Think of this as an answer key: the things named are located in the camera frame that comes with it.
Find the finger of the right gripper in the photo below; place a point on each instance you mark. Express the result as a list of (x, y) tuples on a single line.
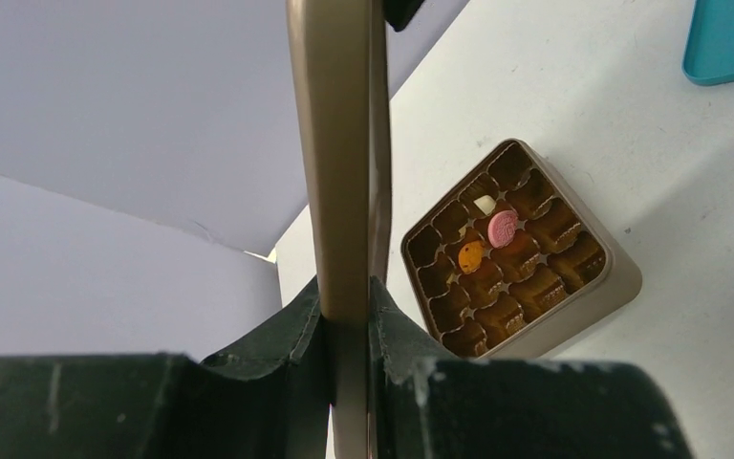
[(398, 14)]

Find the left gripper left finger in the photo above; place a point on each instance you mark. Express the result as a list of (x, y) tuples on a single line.
[(266, 395)]

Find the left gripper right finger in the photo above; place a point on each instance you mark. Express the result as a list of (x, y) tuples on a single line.
[(428, 403)]

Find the brown tin lid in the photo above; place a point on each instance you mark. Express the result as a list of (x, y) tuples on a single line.
[(339, 68)]

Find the orange round cookie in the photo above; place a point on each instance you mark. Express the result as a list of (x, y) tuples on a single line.
[(470, 256)]

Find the gold cookie tin box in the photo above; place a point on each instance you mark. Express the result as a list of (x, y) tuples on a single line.
[(562, 272)]

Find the pink round sandwich cookie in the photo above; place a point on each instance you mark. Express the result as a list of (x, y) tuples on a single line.
[(501, 228)]

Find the white heart cookie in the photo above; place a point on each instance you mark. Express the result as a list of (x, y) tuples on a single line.
[(485, 204)]

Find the teal plastic tray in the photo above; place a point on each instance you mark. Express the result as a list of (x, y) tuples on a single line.
[(708, 58)]

